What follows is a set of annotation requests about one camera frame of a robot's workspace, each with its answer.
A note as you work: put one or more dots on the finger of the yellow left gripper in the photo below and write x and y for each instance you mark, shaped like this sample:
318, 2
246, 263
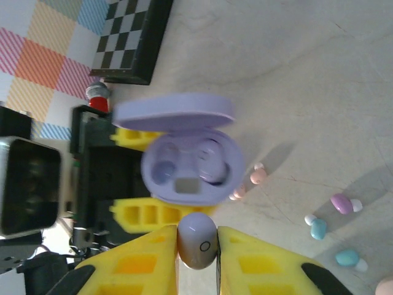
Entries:
132, 138
138, 215

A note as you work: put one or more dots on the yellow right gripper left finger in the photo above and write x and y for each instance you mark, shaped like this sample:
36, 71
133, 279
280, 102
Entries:
138, 270

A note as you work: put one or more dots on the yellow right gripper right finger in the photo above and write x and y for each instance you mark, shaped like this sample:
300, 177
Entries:
261, 270

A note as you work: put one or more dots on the lavender charging case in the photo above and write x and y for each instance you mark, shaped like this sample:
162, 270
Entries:
184, 192

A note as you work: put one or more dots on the lavender earbud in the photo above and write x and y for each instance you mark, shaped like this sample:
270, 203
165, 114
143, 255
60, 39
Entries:
196, 236

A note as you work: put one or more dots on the teal earbud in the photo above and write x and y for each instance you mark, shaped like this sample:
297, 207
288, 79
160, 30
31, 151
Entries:
347, 258
317, 230

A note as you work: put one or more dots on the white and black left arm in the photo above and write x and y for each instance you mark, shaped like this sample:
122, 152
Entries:
37, 270

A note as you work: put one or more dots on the red bottle with silver cap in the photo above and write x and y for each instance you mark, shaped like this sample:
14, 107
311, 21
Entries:
99, 101

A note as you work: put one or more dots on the pink earbud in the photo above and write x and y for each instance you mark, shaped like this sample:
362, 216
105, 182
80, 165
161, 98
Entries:
239, 193
257, 176

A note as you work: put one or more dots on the black and white chessboard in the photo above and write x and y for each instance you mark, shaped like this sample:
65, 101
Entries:
122, 40

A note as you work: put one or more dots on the purple earbud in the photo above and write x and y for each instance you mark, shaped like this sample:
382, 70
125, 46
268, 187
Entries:
340, 203

